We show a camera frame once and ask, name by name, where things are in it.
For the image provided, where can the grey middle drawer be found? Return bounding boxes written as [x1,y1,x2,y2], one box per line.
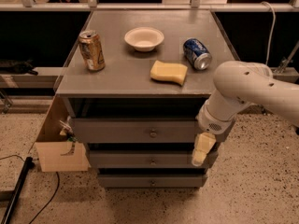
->
[86,149,220,169]

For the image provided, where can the blue soda can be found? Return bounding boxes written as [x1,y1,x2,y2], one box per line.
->
[183,38,212,70]

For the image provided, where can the grey drawer cabinet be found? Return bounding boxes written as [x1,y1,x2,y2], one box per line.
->
[57,10,235,175]

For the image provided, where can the grey bottom drawer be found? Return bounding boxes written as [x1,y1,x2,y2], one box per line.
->
[98,175,207,188]

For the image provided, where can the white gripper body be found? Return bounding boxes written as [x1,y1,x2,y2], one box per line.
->
[196,105,235,135]

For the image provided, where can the crumpled wrappers in box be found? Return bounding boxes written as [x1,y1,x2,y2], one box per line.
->
[59,117,77,156]

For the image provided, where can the white cable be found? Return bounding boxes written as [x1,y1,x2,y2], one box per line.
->
[261,1,278,66]

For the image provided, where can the cardboard box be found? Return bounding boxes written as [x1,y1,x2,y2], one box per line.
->
[35,96,90,172]

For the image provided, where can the grey top drawer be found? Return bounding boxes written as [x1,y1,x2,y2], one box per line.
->
[70,118,204,144]

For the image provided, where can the white bowl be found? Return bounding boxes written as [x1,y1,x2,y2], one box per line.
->
[124,27,164,52]

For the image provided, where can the yellow sponge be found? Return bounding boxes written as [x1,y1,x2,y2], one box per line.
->
[150,61,188,86]

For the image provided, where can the black bar on floor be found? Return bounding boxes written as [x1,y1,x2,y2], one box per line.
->
[0,157,35,224]

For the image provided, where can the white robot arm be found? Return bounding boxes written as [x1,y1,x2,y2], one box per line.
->
[192,61,299,166]

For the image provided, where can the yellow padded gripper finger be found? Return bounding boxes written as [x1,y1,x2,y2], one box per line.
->
[192,133,216,166]

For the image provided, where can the grey drawer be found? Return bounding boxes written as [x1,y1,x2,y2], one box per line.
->
[98,175,207,188]
[70,118,204,144]
[86,149,220,169]

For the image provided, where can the black object on shelf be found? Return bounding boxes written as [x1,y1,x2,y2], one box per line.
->
[0,59,38,76]

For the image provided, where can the black floor cable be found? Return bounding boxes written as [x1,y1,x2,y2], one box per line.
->
[0,154,61,224]

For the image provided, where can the gold soda can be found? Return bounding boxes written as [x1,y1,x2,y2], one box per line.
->
[78,30,106,71]

